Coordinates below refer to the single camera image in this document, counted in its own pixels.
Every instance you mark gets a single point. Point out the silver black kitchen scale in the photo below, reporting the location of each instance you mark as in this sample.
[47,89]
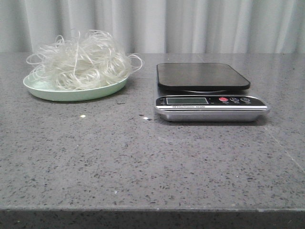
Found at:
[205,92]

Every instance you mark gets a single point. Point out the white translucent vermicelli bundle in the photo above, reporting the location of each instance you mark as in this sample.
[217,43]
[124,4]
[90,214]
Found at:
[80,63]

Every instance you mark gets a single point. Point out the white pleated curtain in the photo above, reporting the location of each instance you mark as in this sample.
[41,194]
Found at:
[159,26]

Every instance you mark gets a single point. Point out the light green round plate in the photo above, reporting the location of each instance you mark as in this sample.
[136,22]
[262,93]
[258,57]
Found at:
[46,91]

